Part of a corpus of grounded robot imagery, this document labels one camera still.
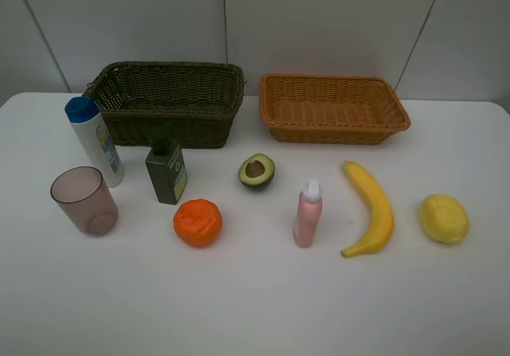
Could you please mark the pink bottle white cap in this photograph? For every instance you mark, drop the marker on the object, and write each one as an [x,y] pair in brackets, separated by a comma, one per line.
[308,213]

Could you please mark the yellow lemon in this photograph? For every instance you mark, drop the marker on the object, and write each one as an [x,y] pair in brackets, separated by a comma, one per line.
[444,219]

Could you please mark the dark brown wicker basket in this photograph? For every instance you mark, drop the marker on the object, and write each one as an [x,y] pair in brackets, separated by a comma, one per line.
[198,101]

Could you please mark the white bottle blue cap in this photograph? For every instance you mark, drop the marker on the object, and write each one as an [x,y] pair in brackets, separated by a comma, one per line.
[94,136]

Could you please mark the dark green square bottle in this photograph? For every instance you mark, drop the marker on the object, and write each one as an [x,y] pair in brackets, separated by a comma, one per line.
[166,169]

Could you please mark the halved avocado with pit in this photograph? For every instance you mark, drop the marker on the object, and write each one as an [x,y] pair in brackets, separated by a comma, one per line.
[257,172]

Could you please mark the orange wicker basket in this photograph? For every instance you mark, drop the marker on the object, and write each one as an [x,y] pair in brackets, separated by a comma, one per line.
[360,110]

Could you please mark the orange mandarin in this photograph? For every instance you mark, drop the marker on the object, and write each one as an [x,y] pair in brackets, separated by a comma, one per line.
[198,223]

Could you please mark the yellow banana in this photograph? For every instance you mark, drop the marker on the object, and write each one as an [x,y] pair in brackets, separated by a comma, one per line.
[381,226]

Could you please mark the translucent purple plastic cup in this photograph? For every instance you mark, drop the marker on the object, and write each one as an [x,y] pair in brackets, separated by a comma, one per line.
[84,197]

